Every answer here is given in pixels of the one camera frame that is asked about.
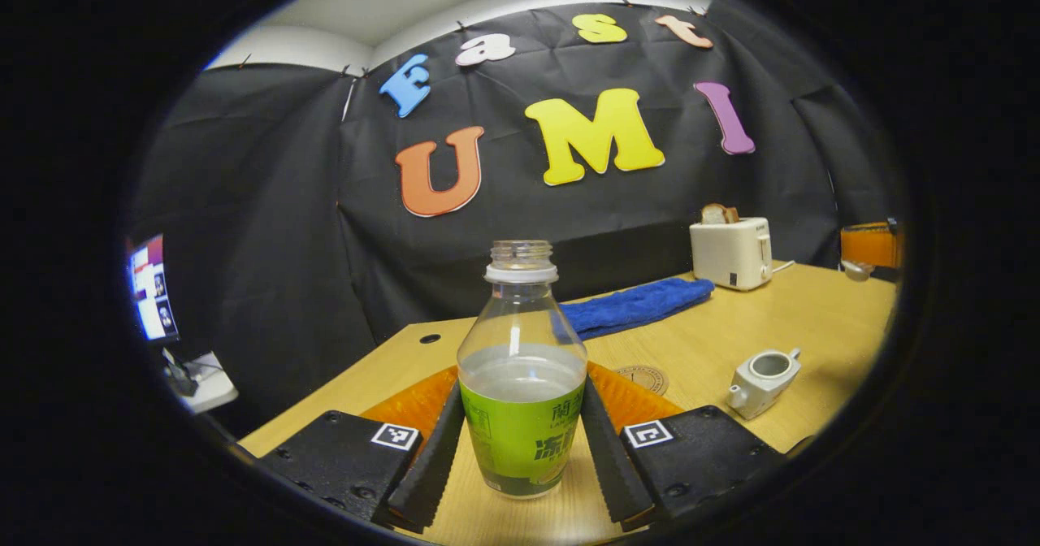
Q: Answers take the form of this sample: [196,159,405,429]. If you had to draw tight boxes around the white toaster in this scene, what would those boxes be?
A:
[690,217,774,292]

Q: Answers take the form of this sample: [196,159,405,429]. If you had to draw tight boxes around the white floral teacup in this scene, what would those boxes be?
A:
[727,348,803,421]

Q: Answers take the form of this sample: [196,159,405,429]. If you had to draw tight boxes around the black backdrop cloth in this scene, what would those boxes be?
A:
[134,0,895,437]

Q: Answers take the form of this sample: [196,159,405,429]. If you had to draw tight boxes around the black keyboard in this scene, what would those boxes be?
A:
[162,349,200,398]

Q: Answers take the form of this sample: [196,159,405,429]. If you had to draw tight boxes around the green label water bottle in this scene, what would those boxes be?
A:
[457,240,588,500]

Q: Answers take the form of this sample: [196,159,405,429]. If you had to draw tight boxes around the white side table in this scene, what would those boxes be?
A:
[167,351,240,414]

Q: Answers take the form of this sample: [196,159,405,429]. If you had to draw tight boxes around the round cork coaster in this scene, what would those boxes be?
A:
[615,365,670,397]

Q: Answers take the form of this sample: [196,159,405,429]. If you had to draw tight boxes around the computer monitor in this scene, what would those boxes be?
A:
[126,234,180,344]

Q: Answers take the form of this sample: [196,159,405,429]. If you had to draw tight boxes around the blue towel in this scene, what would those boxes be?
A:
[559,277,716,342]

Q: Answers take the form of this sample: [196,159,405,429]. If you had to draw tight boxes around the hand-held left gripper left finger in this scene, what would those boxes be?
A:
[256,366,466,535]

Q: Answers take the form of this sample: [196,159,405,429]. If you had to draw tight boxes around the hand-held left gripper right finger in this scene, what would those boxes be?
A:
[578,361,785,531]

